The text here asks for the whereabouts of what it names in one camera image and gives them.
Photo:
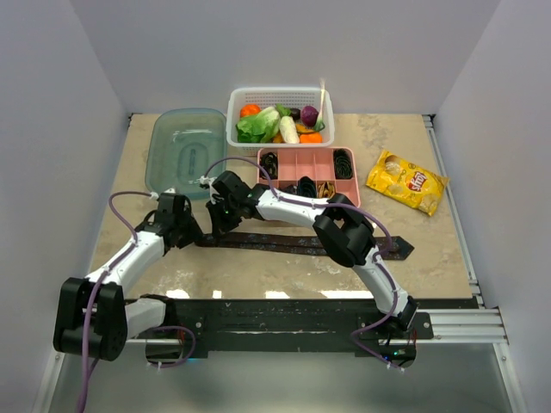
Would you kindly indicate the rolled black tie right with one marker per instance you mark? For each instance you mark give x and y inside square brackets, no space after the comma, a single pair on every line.
[343,168]

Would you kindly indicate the white daikon radish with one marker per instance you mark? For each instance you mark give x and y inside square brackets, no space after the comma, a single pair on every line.
[288,131]

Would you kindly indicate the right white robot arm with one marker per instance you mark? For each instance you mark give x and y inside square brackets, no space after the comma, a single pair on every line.
[345,232]

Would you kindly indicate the green lettuce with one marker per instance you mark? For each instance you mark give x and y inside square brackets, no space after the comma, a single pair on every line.
[259,128]

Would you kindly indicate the yellow chips bag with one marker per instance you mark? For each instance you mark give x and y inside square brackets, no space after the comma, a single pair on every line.
[407,183]

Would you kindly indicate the purple onion toy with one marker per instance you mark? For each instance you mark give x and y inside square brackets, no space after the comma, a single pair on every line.
[309,115]

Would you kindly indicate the rolled black tie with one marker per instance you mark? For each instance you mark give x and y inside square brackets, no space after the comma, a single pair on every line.
[343,168]
[269,161]

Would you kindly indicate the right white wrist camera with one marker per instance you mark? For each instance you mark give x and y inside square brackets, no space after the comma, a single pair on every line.
[206,182]

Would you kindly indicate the teal transparent container lid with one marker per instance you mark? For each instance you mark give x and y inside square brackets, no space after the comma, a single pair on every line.
[184,143]

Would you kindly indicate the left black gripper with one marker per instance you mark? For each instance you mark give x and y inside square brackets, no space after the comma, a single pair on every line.
[195,233]

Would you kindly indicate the orange pumpkin toy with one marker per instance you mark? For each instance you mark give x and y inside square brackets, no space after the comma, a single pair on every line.
[249,110]

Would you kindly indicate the rolled yellow tie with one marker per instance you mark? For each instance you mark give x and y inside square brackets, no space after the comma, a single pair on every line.
[326,190]

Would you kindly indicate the pink divided organizer tray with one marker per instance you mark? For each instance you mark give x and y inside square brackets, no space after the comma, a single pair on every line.
[315,163]

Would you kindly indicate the rolled dark blue tie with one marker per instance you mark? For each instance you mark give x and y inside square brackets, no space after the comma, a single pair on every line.
[306,187]

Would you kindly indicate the dark eggplant toy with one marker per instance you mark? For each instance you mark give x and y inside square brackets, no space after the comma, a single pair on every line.
[294,113]

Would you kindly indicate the white plastic basket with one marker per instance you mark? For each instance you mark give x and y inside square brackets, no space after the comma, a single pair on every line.
[266,96]

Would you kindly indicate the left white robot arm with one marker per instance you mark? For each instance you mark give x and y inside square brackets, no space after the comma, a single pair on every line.
[92,317]

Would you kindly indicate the dark patterned necktie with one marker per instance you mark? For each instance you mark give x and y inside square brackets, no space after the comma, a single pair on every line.
[297,245]

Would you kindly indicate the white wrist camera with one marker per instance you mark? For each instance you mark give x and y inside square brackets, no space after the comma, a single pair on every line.
[155,195]
[206,182]

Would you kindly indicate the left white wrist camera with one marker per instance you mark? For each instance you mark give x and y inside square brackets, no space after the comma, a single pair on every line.
[155,195]

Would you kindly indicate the rolled black tie left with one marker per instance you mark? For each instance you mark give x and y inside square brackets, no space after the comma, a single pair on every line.
[269,161]

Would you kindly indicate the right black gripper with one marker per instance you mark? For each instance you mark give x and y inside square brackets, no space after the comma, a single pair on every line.
[219,227]

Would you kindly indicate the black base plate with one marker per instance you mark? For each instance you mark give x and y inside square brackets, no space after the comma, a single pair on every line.
[294,325]

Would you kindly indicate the green onion stalk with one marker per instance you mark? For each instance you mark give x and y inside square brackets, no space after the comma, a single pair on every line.
[319,124]

